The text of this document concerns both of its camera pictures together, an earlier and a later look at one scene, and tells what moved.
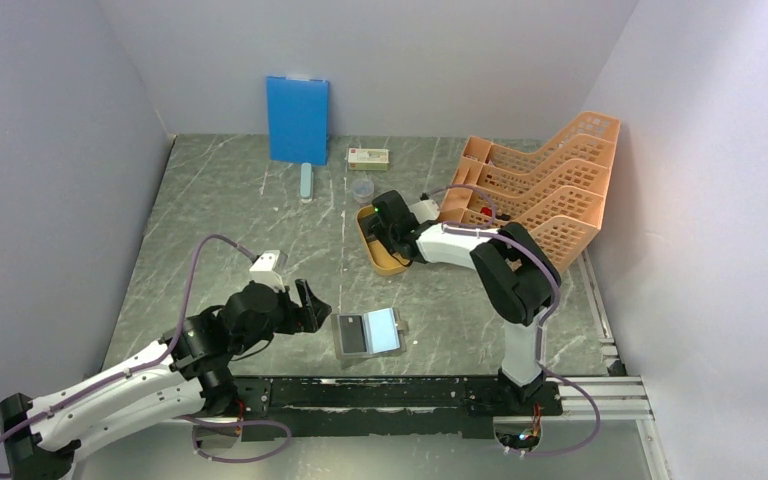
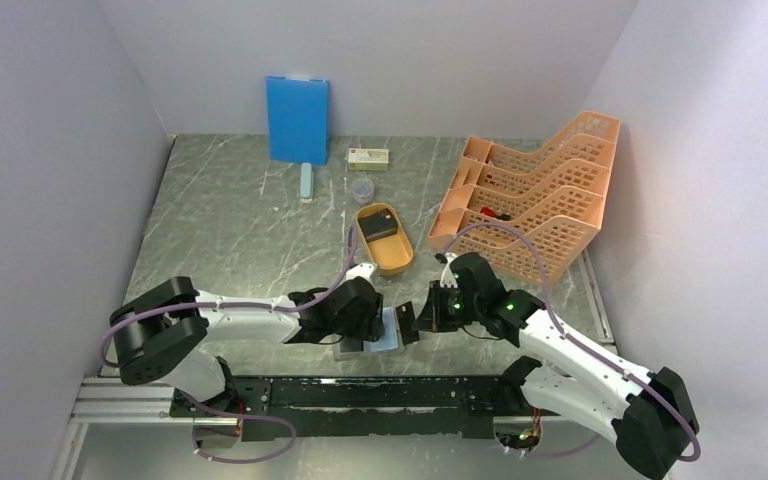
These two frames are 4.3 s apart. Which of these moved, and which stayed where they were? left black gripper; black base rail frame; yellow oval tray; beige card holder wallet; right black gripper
Moved: left black gripper; right black gripper
Stayed: beige card holder wallet; black base rail frame; yellow oval tray
